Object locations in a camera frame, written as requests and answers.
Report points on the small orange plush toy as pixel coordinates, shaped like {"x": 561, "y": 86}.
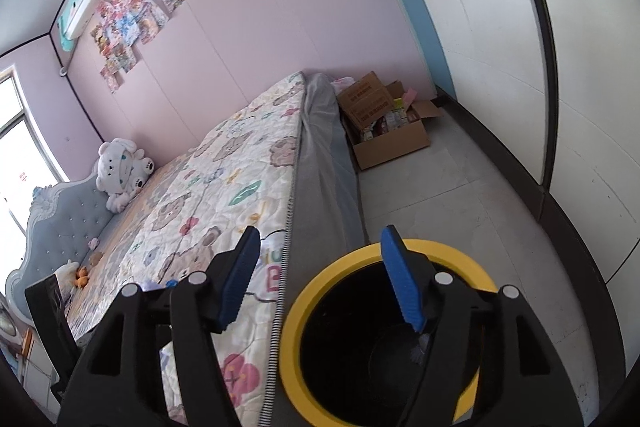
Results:
{"x": 82, "y": 278}

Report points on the grey tufted headboard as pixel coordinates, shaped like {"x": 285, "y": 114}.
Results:
{"x": 65, "y": 217}

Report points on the white sliding door black frame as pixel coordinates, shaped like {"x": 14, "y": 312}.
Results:
{"x": 490, "y": 32}

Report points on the window with white frame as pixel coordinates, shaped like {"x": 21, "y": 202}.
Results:
{"x": 20, "y": 147}

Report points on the bed with cartoon quilt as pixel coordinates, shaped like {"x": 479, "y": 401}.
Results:
{"x": 210, "y": 177}

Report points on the pile of small packets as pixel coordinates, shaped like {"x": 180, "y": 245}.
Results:
{"x": 395, "y": 117}

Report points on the white plush dog toy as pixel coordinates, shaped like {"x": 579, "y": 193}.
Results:
{"x": 120, "y": 172}

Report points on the cluster of cartoon wall posters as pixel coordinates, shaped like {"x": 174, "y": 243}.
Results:
{"x": 130, "y": 17}

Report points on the grey bed base cover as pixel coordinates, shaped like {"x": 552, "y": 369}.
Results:
{"x": 320, "y": 177}

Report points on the yellow rimmed black trash bin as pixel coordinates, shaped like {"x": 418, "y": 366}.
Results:
{"x": 300, "y": 307}

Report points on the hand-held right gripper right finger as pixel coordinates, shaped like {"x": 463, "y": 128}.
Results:
{"x": 402, "y": 277}

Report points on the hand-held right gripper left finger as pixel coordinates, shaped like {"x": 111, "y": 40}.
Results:
{"x": 239, "y": 277}

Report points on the open cardboard box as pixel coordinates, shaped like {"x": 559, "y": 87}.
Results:
{"x": 395, "y": 147}

